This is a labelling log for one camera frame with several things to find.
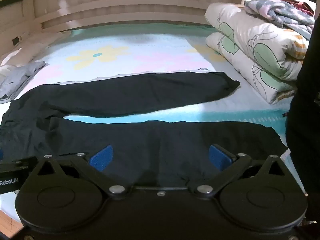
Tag grey pink patterned blanket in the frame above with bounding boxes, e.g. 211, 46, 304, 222
244, 0, 316, 30

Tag white pillow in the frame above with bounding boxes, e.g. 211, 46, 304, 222
0, 34, 68, 67

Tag floral bed sheet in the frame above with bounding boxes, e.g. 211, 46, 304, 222
0, 27, 300, 220

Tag cream wooden headboard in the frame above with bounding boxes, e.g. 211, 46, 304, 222
32, 0, 244, 33

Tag black wall strip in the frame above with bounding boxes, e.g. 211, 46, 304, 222
0, 0, 24, 7

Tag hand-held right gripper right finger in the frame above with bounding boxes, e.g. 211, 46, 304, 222
189, 144, 291, 197

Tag cream patterned pillow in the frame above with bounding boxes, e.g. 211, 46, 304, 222
204, 2, 310, 105

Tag black pants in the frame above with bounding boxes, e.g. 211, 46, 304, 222
0, 71, 288, 188

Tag grey folded cloth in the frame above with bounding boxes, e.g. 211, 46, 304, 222
0, 60, 48, 103

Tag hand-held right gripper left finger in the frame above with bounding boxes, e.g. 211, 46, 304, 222
29, 144, 128, 196

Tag dark red cloth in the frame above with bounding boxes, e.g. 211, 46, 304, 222
279, 0, 314, 16

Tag person's dark clothing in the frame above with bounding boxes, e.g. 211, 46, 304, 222
286, 12, 320, 220

